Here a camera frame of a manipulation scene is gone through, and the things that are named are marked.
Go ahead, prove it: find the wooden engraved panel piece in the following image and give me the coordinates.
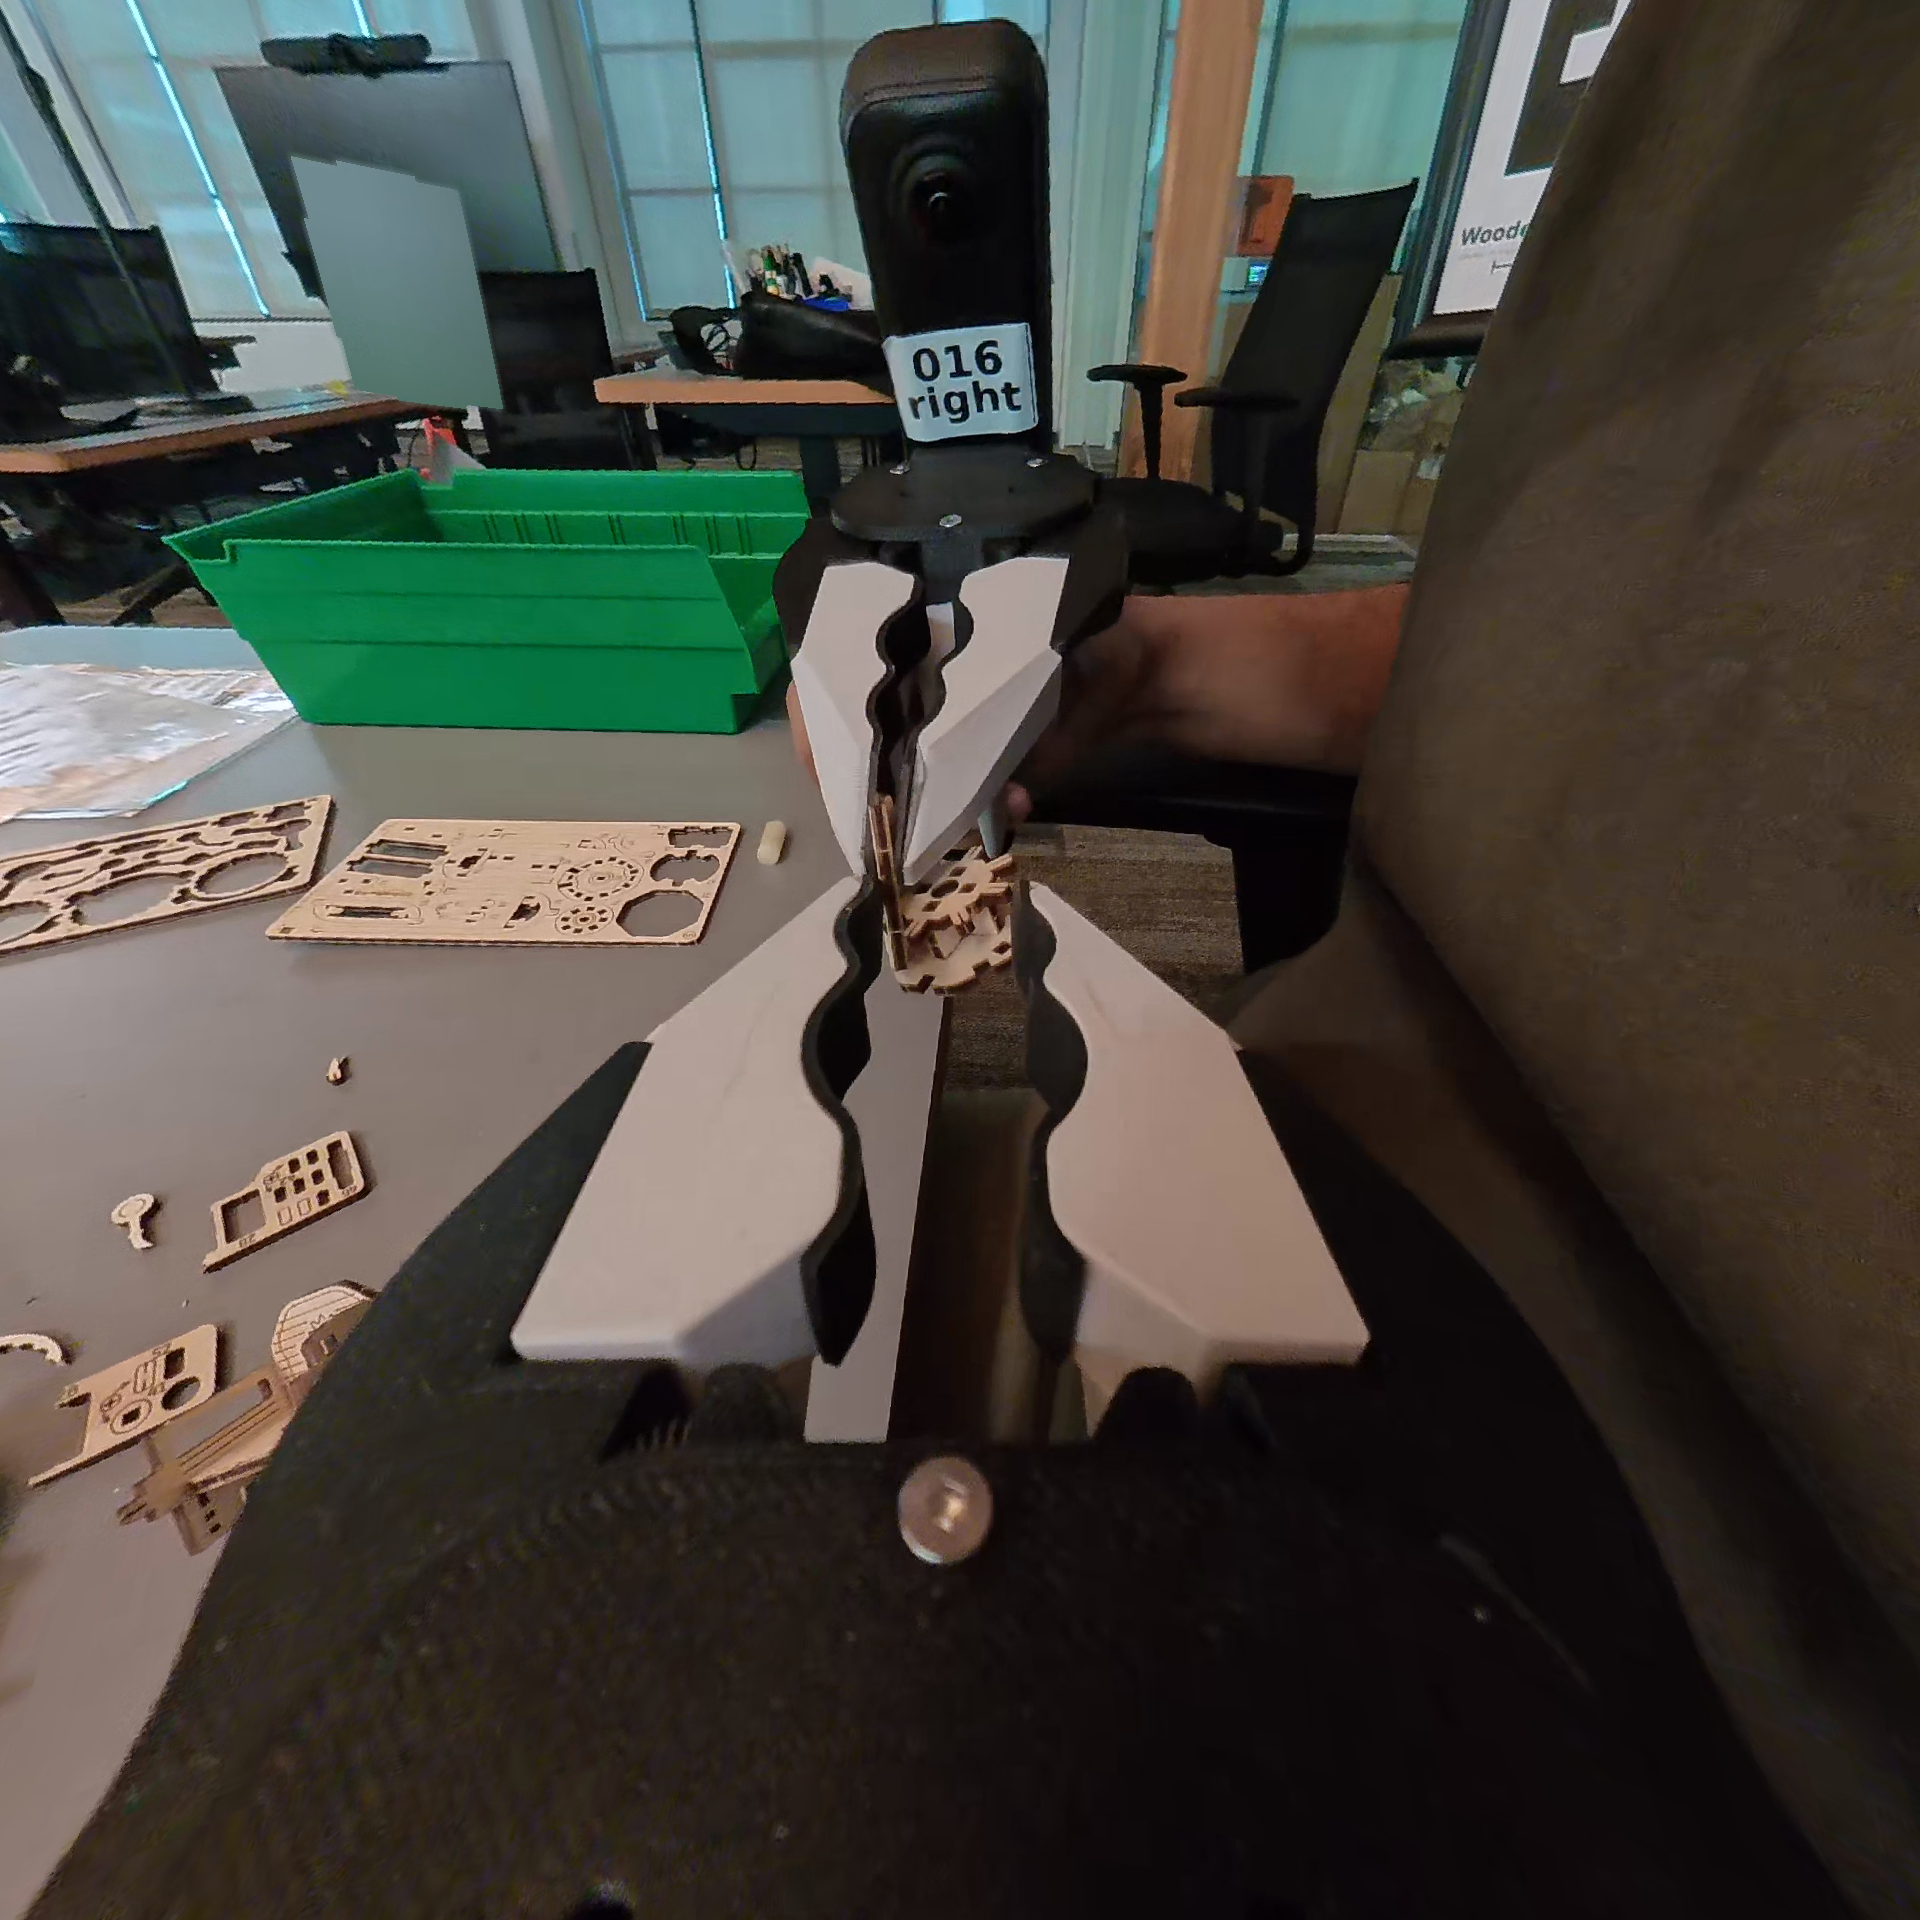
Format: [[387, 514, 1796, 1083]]
[[28, 1323, 220, 1488]]

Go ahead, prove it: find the pen holder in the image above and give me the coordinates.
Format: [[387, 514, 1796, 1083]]
[[742, 239, 861, 305]]

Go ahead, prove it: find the green plastic bin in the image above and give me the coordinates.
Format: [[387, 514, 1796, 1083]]
[[163, 468, 814, 737]]

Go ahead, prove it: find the black bag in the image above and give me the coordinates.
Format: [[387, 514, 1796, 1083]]
[[667, 292, 890, 378]]

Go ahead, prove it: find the wooden sheet with round cutouts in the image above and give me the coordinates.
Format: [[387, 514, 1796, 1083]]
[[0, 794, 336, 957]]

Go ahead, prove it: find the wooden pillar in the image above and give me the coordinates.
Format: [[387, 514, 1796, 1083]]
[[1119, 0, 1293, 482]]

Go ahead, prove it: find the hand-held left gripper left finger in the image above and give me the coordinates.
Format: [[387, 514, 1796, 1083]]
[[512, 870, 887, 1369]]

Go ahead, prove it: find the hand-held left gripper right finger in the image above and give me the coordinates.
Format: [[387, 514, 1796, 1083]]
[[1018, 884, 1373, 1430]]

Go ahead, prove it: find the dark monitor back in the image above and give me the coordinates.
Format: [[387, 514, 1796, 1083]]
[[217, 62, 560, 279]]

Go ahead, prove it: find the black monitor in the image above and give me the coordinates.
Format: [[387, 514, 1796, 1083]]
[[0, 224, 203, 413]]

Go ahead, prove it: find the wooden-topped table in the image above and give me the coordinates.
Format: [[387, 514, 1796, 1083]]
[[595, 372, 902, 496]]

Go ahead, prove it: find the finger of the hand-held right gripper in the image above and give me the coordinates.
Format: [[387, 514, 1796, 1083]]
[[787, 562, 933, 873], [898, 556, 1073, 873]]

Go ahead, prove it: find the wooden panel with square windows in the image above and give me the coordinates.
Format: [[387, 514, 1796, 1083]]
[[201, 1131, 373, 1274]]

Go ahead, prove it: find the cardboard box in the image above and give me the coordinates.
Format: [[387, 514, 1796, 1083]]
[[1336, 270, 1465, 536]]

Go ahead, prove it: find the long dark table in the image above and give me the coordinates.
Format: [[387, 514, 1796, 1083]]
[[0, 394, 437, 482]]

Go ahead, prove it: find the grey board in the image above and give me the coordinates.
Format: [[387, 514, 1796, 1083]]
[[289, 155, 507, 411]]

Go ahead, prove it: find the wooden vehicle model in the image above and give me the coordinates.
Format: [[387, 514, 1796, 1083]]
[[119, 1282, 377, 1556]]

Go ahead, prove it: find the wooden gear hub assembly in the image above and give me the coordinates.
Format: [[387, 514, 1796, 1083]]
[[896, 847, 1026, 1000]]

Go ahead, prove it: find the person's right forearm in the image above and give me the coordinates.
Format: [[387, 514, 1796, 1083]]
[[1183, 585, 1417, 775]]

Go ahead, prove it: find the wooden sheet with gear parts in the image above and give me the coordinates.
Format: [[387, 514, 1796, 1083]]
[[266, 820, 744, 948]]

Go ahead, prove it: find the clear plastic bag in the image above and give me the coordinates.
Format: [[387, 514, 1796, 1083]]
[[0, 660, 297, 822]]

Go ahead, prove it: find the grey desk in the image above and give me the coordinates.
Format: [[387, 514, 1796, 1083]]
[[0, 627, 961, 1920]]

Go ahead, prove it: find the person's right hand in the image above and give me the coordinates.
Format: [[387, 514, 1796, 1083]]
[[990, 592, 1209, 830]]

